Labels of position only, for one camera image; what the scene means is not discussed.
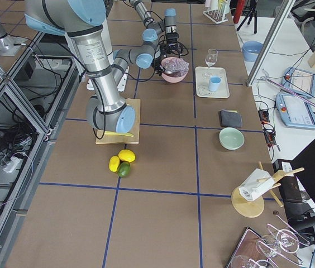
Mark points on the aluminium frame post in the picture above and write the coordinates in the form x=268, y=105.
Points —
x=283, y=13

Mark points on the white power strip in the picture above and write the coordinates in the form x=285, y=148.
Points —
x=12, y=164

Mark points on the cream bear tray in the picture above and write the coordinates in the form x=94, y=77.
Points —
x=201, y=83

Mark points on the black tripod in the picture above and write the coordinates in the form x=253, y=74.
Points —
x=250, y=13

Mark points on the yellow lemon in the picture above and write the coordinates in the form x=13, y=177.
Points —
x=114, y=163
x=127, y=155

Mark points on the wooden stand round base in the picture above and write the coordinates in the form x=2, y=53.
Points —
x=247, y=199

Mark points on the grey folded cloth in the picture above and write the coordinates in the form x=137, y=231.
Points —
x=229, y=118

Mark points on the light blue cup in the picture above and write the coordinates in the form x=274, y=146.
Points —
x=214, y=83

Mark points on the white wire cup rack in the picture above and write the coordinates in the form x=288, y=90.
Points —
x=217, y=10

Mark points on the blue teach pendant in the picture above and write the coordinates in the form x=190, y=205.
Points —
x=294, y=112
x=299, y=81

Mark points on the pile of clear ice cubes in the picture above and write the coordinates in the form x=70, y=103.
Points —
x=176, y=64

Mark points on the far blue teach pendant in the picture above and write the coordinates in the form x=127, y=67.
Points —
x=299, y=81

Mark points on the blue bowl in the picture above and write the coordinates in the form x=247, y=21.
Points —
x=251, y=50

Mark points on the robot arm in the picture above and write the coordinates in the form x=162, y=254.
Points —
x=84, y=22
x=166, y=28

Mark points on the clear wine glass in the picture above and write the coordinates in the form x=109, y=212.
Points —
x=210, y=60

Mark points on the pink bowl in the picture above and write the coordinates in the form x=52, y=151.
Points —
x=172, y=78

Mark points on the green avocado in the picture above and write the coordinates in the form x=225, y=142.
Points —
x=124, y=169

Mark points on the red fire extinguisher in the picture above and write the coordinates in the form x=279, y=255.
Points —
x=238, y=11

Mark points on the green bowl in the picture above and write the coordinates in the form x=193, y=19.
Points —
x=231, y=138

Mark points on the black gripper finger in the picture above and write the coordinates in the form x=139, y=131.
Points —
x=163, y=68

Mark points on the yellow plastic knife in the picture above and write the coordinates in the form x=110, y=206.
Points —
x=127, y=134

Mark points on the wooden cutting board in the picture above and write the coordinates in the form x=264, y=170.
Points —
x=107, y=139

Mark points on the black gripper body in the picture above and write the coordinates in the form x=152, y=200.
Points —
x=157, y=61
x=173, y=36

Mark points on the near blue teach pendant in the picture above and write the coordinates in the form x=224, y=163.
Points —
x=294, y=112

